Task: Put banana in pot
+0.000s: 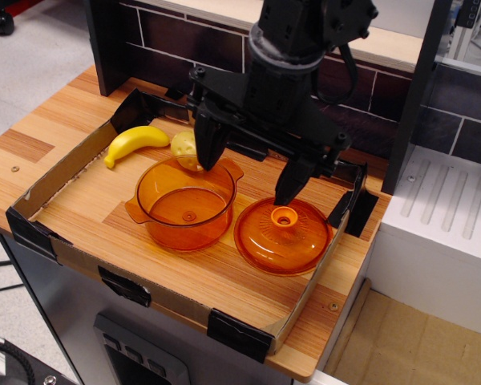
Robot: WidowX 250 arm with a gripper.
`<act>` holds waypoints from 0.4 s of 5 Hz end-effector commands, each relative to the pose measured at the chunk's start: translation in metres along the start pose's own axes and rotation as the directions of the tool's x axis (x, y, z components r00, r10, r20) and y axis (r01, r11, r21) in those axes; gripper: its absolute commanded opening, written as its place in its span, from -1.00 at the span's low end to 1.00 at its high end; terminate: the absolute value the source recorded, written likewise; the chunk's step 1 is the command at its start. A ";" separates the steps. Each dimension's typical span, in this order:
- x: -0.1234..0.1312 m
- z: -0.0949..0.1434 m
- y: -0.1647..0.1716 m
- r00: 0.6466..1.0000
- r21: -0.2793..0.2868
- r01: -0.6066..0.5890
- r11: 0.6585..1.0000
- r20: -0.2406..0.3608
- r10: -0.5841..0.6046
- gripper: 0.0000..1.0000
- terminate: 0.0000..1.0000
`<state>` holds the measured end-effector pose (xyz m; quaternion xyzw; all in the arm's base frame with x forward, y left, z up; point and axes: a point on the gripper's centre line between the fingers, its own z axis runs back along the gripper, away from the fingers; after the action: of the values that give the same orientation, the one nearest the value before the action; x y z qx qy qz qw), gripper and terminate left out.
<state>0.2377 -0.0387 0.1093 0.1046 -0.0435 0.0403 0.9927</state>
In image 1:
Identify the grey toy oven front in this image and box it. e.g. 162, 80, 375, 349
94, 314, 191, 384

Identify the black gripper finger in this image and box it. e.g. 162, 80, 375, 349
194, 112, 229, 171
274, 158, 316, 205

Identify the cardboard fence with black tape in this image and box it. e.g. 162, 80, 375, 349
6, 90, 390, 376

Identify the white ribbed sink drainboard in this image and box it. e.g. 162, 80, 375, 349
366, 147, 481, 334

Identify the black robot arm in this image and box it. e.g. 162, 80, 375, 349
188, 1, 378, 205

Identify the yellow plastic banana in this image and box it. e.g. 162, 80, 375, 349
103, 125, 170, 168

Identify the orange transparent plastic pot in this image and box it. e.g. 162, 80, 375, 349
125, 156, 244, 251

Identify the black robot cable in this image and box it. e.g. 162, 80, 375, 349
313, 43, 359, 106

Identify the black caster wheel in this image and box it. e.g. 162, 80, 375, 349
0, 10, 14, 36

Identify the black cable on floor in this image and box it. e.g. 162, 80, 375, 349
0, 216, 37, 385

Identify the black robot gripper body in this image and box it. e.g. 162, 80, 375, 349
188, 38, 353, 178

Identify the orange transparent pot lid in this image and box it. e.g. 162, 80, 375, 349
234, 198, 333, 276

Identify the yellow plastic cheese piece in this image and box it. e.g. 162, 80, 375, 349
170, 130, 203, 172

